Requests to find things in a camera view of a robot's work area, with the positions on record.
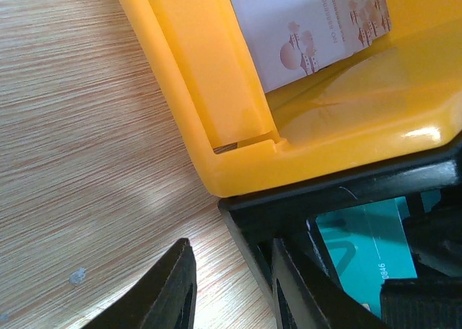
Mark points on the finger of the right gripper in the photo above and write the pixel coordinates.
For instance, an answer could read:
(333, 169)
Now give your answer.
(432, 299)

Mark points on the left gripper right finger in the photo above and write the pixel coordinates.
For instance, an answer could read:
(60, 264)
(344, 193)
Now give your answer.
(305, 297)

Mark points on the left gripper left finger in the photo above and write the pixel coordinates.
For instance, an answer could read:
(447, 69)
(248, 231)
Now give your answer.
(164, 297)

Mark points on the black bin with teal cards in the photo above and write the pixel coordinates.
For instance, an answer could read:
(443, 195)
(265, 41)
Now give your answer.
(426, 180)

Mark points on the teal card stack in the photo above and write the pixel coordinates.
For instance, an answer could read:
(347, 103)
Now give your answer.
(367, 245)

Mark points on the white patterned card stack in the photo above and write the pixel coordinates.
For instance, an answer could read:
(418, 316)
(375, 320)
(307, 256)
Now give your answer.
(291, 39)

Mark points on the yellow bin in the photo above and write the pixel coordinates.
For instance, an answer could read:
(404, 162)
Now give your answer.
(400, 96)

